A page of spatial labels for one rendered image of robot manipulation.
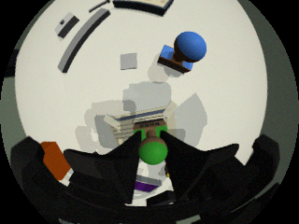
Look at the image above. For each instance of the green-handled rubber stamp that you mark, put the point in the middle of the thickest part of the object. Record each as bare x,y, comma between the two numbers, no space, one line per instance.
152,150

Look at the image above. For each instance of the blue-handled rubber stamp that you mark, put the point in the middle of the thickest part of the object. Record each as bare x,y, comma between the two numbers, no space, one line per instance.
188,49

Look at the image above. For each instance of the cream inspection card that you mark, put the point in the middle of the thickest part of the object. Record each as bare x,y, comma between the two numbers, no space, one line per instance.
122,126

